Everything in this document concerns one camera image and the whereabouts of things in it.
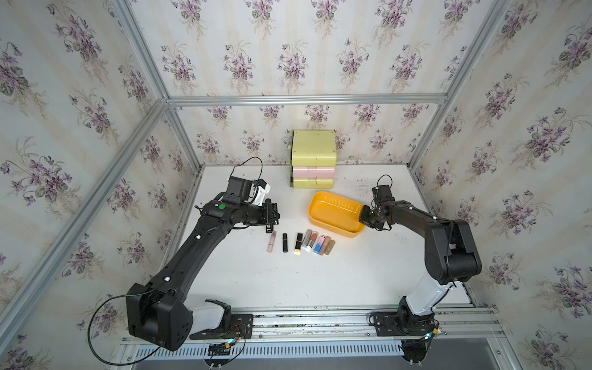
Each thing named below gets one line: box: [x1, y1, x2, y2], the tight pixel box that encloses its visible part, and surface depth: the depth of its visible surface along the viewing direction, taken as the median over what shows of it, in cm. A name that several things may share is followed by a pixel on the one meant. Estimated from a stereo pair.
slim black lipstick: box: [282, 232, 289, 253], surface depth 95 cm
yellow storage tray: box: [307, 191, 366, 239], surface depth 103 cm
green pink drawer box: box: [289, 129, 337, 189], surface depth 103 cm
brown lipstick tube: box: [323, 239, 336, 256], surface depth 92 cm
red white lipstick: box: [309, 231, 320, 249], surface depth 95 cm
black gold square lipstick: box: [293, 232, 303, 256], surface depth 92 cm
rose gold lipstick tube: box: [319, 235, 331, 256], surface depth 92 cm
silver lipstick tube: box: [302, 228, 313, 247], surface depth 95 cm
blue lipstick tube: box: [312, 234, 327, 254], surface depth 92 cm
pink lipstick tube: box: [266, 230, 277, 254], surface depth 95 cm
